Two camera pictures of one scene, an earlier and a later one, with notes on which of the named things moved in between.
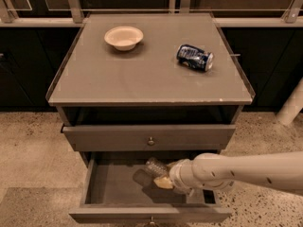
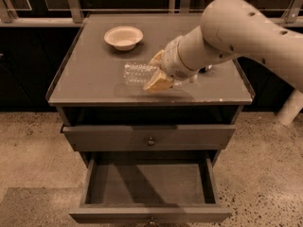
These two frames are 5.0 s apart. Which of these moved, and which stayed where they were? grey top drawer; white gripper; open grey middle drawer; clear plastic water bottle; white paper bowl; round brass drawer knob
Moved: clear plastic water bottle; white gripper
Stayed: round brass drawer knob; open grey middle drawer; grey top drawer; white paper bowl
